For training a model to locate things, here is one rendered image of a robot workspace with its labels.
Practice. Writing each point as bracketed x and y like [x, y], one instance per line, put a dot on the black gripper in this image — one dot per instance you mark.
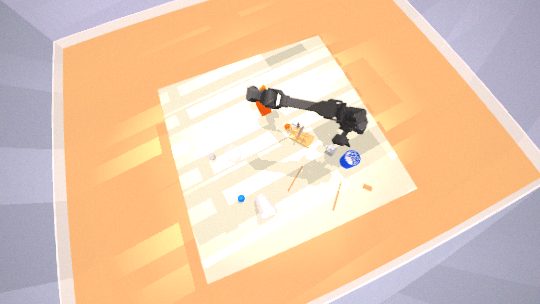
[341, 139]

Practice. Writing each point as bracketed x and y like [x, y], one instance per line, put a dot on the blue open cup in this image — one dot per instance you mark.
[350, 159]

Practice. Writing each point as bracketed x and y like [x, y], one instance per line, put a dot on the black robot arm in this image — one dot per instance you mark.
[328, 109]

